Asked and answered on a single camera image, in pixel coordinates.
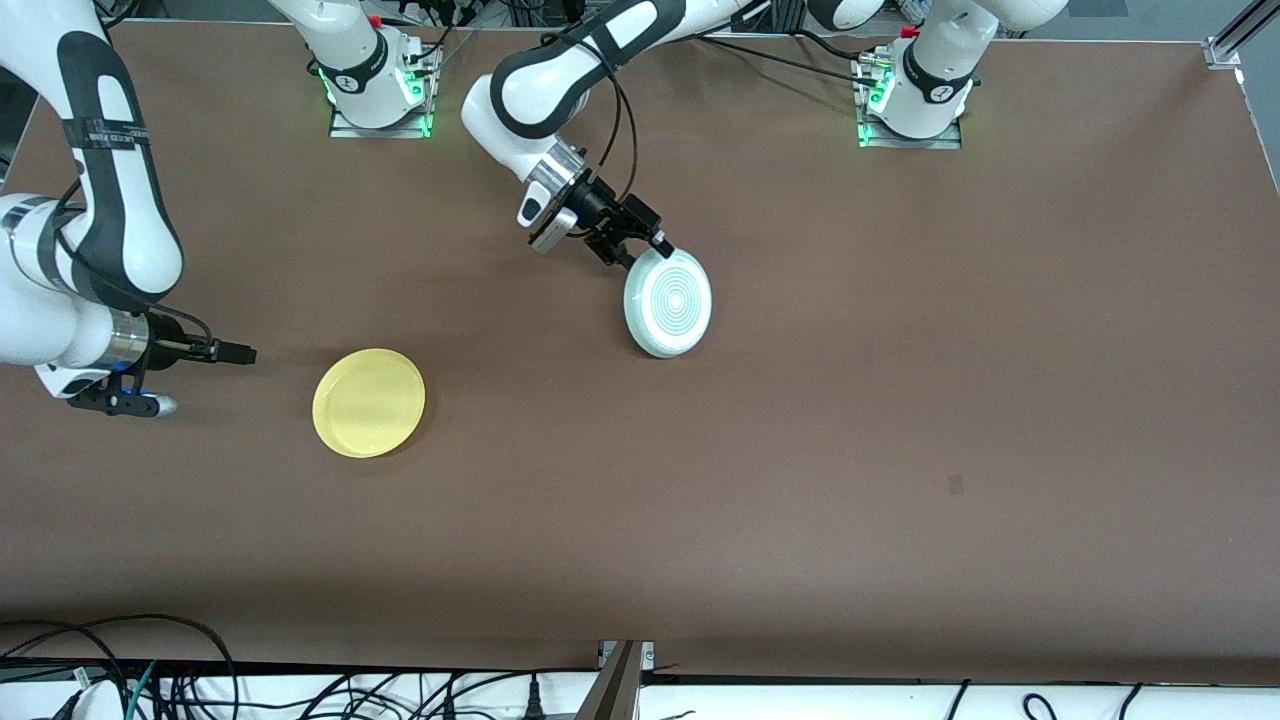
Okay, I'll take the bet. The white lower shelf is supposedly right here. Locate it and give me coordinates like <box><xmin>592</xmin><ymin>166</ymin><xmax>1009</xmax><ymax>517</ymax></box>
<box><xmin>0</xmin><ymin>670</ymin><xmax>1280</xmax><ymax>720</ymax></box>

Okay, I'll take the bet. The short black table cable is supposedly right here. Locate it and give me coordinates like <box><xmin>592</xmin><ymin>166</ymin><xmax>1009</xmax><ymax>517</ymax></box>
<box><xmin>795</xmin><ymin>28</ymin><xmax>876</xmax><ymax>61</ymax></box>

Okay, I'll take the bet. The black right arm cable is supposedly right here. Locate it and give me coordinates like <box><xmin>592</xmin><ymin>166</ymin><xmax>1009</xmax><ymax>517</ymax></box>
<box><xmin>45</xmin><ymin>175</ymin><xmax>217</xmax><ymax>347</ymax></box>

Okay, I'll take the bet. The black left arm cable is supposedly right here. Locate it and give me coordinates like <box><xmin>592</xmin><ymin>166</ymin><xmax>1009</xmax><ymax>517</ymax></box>
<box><xmin>540</xmin><ymin>28</ymin><xmax>643</xmax><ymax>211</ymax></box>

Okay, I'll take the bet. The thin green cable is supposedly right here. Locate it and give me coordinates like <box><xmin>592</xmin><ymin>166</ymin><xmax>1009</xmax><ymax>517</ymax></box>
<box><xmin>125</xmin><ymin>660</ymin><xmax>161</xmax><ymax>720</ymax></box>

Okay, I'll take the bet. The large looped black cable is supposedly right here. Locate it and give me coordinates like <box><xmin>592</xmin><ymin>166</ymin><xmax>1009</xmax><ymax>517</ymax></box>
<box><xmin>0</xmin><ymin>613</ymin><xmax>238</xmax><ymax>720</ymax></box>

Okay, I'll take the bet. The black base connector cable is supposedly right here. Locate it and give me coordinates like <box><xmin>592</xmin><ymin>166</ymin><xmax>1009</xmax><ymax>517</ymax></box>
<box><xmin>405</xmin><ymin>25</ymin><xmax>481</xmax><ymax>76</ymax></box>

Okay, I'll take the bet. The pale green plastic plate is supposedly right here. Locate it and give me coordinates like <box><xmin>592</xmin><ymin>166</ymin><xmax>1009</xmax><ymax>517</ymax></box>
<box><xmin>623</xmin><ymin>247</ymin><xmax>714</xmax><ymax>359</ymax></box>

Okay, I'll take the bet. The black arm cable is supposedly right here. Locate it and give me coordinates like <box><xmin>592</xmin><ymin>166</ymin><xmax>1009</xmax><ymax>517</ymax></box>
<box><xmin>45</xmin><ymin>175</ymin><xmax>217</xmax><ymax>347</ymax></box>
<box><xmin>540</xmin><ymin>28</ymin><xmax>643</xmax><ymax>211</ymax></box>

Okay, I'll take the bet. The grey metal frame bracket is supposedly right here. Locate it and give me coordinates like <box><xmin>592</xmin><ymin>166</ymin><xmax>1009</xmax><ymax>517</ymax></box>
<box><xmin>575</xmin><ymin>640</ymin><xmax>656</xmax><ymax>720</ymax></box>

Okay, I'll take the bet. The brown table cover sheet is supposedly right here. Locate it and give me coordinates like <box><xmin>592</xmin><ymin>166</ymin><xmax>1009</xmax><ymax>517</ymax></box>
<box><xmin>0</xmin><ymin>20</ymin><xmax>1280</xmax><ymax>687</ymax></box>

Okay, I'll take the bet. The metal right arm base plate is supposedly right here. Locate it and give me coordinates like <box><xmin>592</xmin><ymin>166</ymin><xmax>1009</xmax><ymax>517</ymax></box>
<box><xmin>328</xmin><ymin>50</ymin><xmax>434</xmax><ymax>139</ymax></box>

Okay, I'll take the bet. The yellow plastic plate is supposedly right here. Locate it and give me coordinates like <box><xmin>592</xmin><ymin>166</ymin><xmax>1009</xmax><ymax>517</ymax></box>
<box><xmin>312</xmin><ymin>348</ymin><xmax>427</xmax><ymax>459</ymax></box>

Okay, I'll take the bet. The aluminium frame profile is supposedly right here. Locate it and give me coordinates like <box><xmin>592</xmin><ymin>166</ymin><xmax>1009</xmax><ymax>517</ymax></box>
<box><xmin>1205</xmin><ymin>0</ymin><xmax>1280</xmax><ymax>71</ymax></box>

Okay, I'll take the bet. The long black table cable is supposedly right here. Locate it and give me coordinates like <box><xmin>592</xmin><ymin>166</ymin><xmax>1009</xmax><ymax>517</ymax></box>
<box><xmin>700</xmin><ymin>33</ymin><xmax>879</xmax><ymax>89</ymax></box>

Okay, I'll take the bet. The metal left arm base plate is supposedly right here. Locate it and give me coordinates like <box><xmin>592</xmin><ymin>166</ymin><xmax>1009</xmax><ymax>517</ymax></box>
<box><xmin>852</xmin><ymin>55</ymin><xmax>964</xmax><ymax>151</ymax></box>

